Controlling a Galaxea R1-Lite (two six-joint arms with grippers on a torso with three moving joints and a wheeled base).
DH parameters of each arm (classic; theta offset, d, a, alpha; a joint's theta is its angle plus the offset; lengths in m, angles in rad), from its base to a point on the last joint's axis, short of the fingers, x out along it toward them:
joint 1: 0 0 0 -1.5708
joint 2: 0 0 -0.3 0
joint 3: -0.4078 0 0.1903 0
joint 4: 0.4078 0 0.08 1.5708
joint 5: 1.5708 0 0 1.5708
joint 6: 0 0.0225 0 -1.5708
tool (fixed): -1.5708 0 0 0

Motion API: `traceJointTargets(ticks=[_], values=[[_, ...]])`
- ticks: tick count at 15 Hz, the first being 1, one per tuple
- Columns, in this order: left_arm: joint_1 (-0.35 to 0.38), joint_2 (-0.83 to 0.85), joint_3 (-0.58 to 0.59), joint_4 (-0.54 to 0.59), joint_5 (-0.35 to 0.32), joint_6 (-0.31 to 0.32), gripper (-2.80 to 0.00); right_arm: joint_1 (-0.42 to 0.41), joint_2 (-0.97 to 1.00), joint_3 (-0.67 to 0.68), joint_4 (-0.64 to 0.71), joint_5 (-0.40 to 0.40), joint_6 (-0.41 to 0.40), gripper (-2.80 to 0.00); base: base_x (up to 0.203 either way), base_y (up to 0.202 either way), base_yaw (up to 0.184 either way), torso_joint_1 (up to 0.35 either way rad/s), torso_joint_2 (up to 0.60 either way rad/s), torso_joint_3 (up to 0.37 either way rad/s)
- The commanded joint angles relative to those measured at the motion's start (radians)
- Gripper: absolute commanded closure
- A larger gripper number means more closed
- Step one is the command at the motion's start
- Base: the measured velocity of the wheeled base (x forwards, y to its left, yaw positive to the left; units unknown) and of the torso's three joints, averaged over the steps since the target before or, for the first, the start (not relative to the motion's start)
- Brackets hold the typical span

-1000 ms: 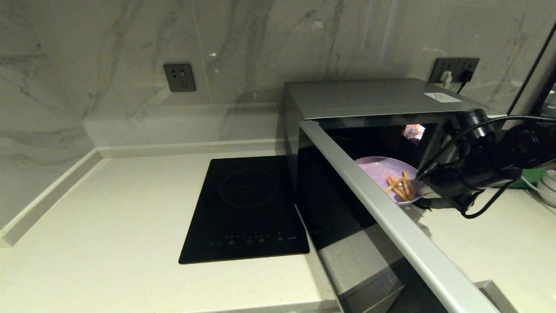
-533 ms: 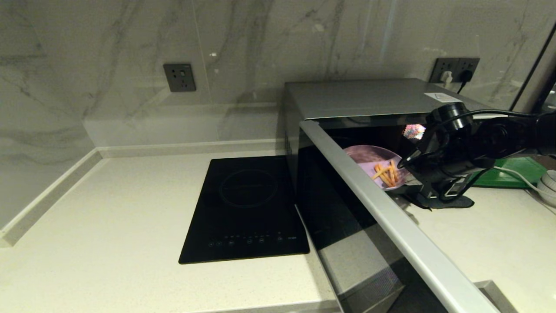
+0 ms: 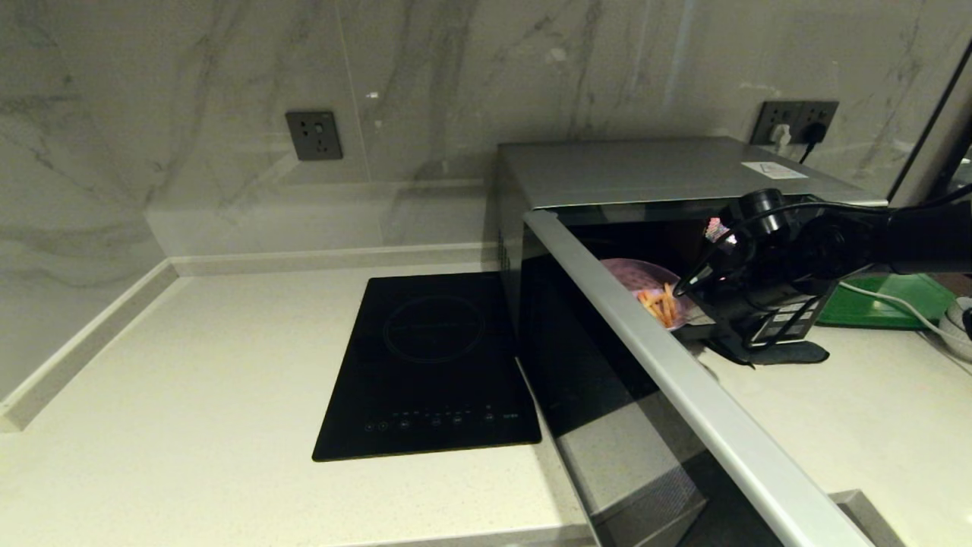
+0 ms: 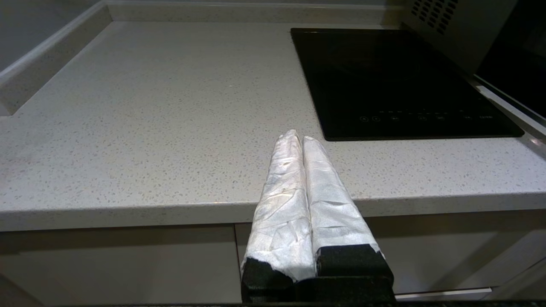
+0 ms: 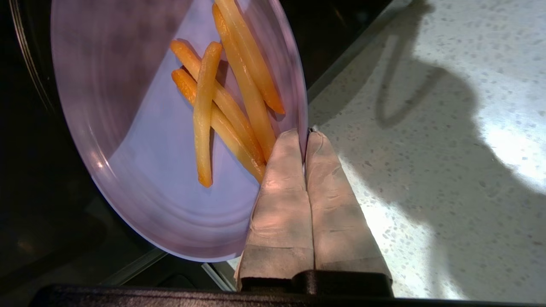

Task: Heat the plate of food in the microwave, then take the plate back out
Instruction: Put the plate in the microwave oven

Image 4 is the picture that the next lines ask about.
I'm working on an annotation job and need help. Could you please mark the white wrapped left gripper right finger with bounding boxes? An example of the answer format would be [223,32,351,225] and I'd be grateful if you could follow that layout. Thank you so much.
[302,136,395,281]

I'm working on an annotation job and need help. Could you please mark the black induction cooktop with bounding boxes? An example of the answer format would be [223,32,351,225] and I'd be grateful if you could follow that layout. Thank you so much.
[290,28,525,142]

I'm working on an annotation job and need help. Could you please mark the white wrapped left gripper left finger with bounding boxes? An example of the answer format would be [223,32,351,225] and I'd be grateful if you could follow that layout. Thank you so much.
[241,129,318,291]

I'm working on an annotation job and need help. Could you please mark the grey cabinet drawer front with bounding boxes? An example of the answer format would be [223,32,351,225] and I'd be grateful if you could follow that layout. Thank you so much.
[0,224,243,307]
[235,208,546,295]

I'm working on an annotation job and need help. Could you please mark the black glass microwave door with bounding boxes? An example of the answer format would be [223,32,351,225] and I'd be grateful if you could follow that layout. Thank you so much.
[473,0,546,138]

